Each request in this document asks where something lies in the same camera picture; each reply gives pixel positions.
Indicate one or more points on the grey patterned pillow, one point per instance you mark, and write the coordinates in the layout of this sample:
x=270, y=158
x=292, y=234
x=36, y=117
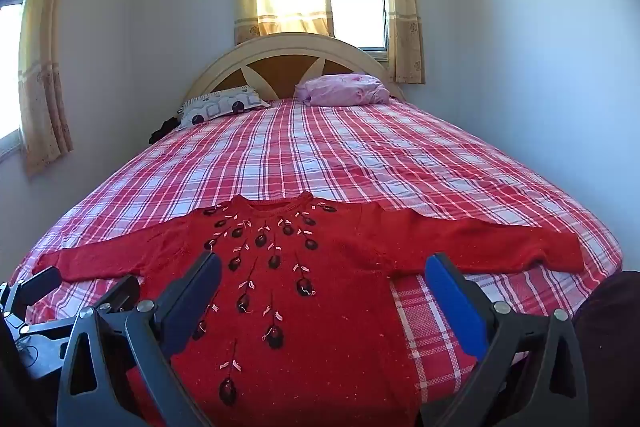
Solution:
x=220, y=106

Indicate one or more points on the dark maroon cloth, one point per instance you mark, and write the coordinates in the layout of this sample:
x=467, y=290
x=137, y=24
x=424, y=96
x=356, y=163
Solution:
x=612, y=337

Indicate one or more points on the cream wooden headboard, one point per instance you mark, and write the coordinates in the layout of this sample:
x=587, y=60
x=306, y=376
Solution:
x=280, y=44

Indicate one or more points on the pink pillow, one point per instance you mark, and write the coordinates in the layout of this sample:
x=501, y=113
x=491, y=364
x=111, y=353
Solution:
x=342, y=89

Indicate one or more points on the red knitted sweater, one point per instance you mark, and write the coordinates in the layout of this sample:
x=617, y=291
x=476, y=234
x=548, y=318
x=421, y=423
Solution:
x=320, y=357

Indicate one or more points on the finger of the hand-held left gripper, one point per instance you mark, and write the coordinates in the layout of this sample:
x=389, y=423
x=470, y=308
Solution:
x=122, y=293
x=37, y=282

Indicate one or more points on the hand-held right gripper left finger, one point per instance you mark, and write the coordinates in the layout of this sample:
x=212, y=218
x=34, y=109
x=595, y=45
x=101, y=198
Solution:
x=199, y=294

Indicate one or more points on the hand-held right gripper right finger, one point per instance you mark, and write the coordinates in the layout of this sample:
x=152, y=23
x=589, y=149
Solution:
x=456, y=304

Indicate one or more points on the bed with red plaid sheet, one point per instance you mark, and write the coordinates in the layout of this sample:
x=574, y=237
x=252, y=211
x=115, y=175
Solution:
x=325, y=152

